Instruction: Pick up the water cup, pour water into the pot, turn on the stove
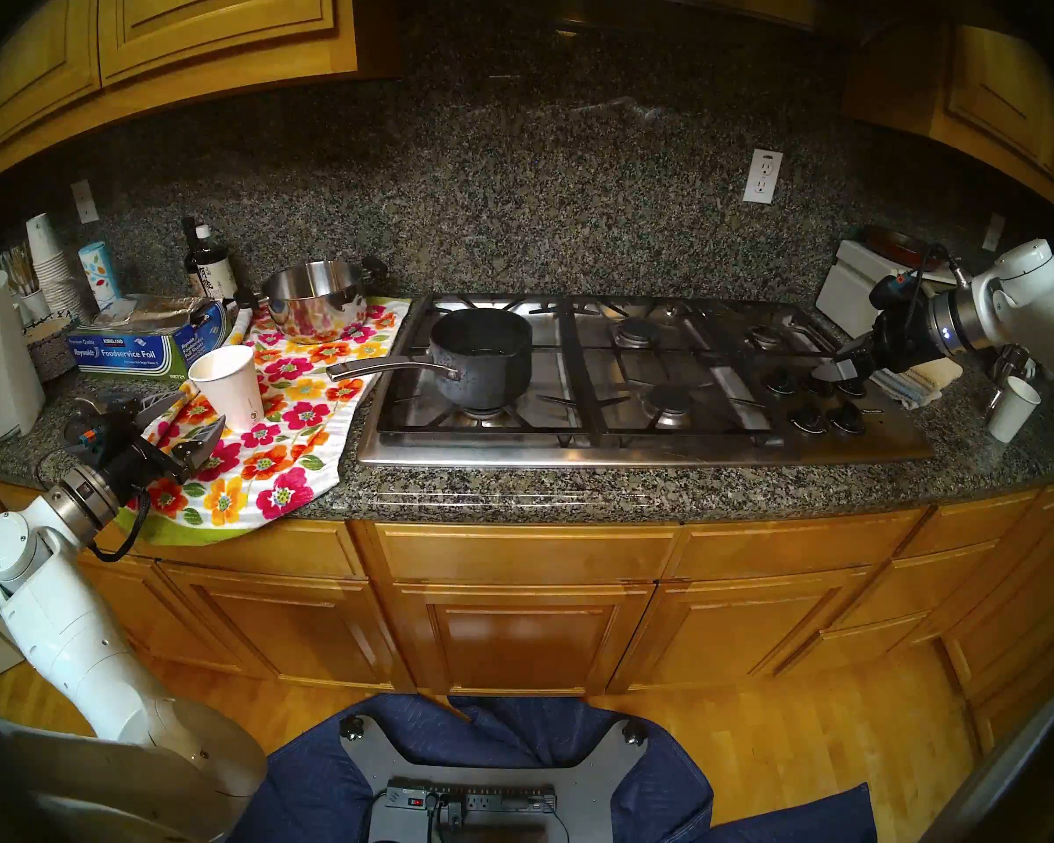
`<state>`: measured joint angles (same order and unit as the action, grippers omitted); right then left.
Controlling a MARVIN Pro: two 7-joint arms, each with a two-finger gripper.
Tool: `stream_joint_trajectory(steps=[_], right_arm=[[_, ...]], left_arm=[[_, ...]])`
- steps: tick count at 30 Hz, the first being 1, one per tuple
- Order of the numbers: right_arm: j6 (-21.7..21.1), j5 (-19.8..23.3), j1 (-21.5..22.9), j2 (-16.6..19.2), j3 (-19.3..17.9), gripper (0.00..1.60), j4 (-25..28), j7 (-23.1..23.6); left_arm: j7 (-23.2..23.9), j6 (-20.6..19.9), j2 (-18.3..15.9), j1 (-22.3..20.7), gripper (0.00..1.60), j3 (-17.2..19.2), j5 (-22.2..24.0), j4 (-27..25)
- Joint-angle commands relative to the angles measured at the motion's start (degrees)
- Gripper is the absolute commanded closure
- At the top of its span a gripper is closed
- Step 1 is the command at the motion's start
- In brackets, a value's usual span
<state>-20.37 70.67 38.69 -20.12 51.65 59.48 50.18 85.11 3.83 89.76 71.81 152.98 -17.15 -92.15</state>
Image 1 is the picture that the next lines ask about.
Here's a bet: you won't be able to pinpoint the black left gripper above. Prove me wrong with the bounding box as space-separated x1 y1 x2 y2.
97 390 227 504

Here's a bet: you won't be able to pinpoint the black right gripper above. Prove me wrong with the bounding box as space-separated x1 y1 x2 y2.
812 301 945 385

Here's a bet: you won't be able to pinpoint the white paper water cup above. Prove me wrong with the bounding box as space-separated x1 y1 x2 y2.
188 345 266 432

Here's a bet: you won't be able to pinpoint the small white paper cup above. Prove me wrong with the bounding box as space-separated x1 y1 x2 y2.
988 376 1042 443

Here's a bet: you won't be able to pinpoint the colourful patterned paper cup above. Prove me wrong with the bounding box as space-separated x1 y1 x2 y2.
77 241 122 311

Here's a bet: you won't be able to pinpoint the stainless steel stock pot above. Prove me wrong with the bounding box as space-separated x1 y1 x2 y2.
235 257 389 343

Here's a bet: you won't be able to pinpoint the white cup holding wooden sticks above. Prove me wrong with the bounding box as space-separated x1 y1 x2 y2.
0 244 52 324

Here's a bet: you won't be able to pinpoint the small black burner grate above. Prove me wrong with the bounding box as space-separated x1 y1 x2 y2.
707 304 848 366

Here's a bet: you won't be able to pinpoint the stacked yellow blue cloths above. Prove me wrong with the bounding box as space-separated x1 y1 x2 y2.
870 371 932 410

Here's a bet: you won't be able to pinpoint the white toaster oven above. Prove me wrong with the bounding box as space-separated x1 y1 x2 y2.
815 240 958 342

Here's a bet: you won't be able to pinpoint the blue aluminium foil box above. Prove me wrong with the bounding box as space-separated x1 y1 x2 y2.
66 294 229 383

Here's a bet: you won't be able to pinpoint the dark round lid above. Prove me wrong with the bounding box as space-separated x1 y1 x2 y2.
60 396 119 460

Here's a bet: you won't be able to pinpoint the floral kitchen towel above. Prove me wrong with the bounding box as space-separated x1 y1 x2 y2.
114 297 412 548

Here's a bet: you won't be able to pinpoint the stainless steel gas cooktop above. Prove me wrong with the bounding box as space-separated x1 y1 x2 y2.
356 292 932 469

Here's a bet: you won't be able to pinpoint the patterned grey bowl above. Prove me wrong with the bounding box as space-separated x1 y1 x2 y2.
22 316 78 384

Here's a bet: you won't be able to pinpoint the dark bottle with white label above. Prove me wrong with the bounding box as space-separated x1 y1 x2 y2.
189 225 238 302

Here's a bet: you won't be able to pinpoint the large black burner grate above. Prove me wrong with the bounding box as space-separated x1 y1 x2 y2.
378 295 594 438
558 297 787 436

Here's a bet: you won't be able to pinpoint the stack of white paper cups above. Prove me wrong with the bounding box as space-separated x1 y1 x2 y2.
25 213 87 320

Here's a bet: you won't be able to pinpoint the wooden base cabinets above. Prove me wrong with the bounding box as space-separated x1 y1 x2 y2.
0 472 1054 754

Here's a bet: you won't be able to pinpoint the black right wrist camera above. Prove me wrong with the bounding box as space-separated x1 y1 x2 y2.
870 270 925 313

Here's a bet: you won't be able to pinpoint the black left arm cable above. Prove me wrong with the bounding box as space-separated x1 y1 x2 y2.
35 446 152 563

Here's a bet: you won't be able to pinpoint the white wall power outlet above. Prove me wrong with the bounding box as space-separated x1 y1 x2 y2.
743 148 784 205

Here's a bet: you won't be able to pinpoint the dark saucepan with steel handle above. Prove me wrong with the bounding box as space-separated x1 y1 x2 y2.
327 307 535 412

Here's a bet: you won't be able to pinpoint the wooden wall cabinet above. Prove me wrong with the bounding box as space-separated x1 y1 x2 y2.
843 20 1054 223
0 0 358 192

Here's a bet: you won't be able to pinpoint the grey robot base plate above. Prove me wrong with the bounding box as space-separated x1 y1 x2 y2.
340 714 649 843

